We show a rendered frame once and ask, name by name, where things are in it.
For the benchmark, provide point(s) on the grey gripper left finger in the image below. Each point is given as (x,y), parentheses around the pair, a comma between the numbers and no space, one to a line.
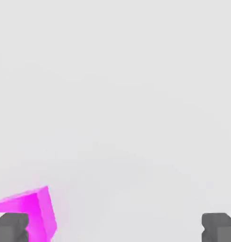
(10,227)

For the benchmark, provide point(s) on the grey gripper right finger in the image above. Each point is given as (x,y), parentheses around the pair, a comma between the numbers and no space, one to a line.
(219,228)

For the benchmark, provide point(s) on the large magenta box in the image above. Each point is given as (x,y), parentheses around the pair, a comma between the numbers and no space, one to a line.
(38,211)

